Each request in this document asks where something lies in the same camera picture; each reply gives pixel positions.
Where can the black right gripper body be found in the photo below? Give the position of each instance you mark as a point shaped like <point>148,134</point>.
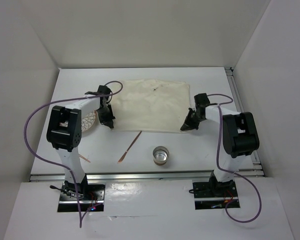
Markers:
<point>196,119</point>

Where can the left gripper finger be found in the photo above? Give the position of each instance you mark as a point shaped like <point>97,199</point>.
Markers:
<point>110,123</point>
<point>103,121</point>

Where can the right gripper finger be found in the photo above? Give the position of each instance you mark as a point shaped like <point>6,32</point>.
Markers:
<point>190,126</point>
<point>188,119</point>

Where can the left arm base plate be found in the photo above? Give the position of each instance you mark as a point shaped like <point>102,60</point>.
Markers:
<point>93,199</point>

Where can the aluminium front rail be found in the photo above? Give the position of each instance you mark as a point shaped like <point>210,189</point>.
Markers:
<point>128,176</point>

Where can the copper fork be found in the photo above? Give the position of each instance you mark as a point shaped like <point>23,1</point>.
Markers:
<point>84,158</point>

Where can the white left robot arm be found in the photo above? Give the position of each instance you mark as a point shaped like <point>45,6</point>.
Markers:
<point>64,132</point>

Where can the cream cloth napkin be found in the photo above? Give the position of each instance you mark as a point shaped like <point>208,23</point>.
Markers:
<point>151,105</point>

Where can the metal cup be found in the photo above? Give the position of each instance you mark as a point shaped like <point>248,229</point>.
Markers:
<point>160,155</point>

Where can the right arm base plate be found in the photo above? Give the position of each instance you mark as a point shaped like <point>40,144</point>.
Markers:
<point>207,199</point>

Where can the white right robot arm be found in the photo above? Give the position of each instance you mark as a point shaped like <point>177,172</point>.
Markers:
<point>237,138</point>

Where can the aluminium right side rail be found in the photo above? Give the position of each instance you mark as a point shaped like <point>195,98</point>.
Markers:
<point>238,102</point>

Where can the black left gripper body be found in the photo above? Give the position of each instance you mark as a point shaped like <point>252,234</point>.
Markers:
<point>105,112</point>

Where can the floral patterned ceramic plate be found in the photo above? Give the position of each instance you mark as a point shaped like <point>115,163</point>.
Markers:
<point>88,121</point>

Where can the copper knife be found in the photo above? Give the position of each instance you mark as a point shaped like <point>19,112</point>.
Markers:
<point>130,146</point>

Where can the aluminium rail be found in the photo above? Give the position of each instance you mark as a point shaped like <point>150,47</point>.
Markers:
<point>238,102</point>
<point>128,176</point>

